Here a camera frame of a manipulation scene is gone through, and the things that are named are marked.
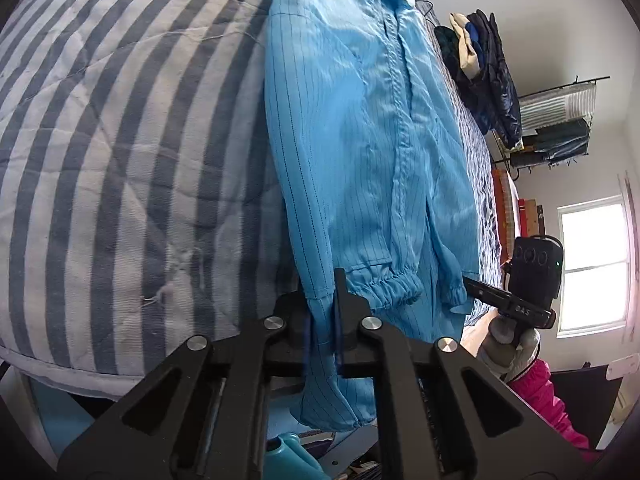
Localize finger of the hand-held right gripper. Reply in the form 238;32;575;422
462;276;512;312

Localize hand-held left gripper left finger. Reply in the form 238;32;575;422
57;291;308;480

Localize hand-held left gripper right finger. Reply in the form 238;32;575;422
333;268;587;480

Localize blue pinstriped work coat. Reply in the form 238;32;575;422
262;0;484;432

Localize person's right forearm pink sleeve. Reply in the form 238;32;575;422
506;358;592;452

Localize dark folded clothes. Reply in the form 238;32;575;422
509;119;592;170

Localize black metal clothes rack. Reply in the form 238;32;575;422
491;76;612;182

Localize person's right hand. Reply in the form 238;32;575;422
475;312;542;384

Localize window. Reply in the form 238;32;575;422
556;195;634;339

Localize orange striped cloth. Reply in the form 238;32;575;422
491;167;522;242

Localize lattice-patterned blanket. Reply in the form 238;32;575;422
414;0;504;332

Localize blue plastic jug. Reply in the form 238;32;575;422
264;432;327;480

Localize white striped folded cloth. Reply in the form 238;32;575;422
517;82;598;129

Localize dark navy puffer jacket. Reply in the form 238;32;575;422
467;9;524;151

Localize cream cloth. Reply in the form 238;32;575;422
448;12;484;82

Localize royal blue cloth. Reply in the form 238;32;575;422
465;22;487;62

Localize dark green plaid cloth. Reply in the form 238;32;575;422
433;25;469;77

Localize blue white striped quilt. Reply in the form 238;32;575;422
0;0;311;401

